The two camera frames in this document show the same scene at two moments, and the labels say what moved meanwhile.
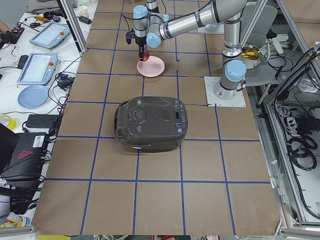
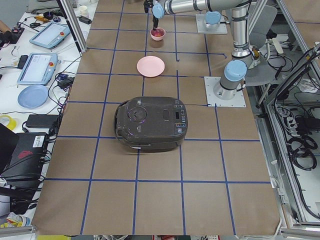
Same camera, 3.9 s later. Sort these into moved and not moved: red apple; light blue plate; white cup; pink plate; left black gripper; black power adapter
Moved: red apple; left black gripper
Not moved: black power adapter; pink plate; light blue plate; white cup
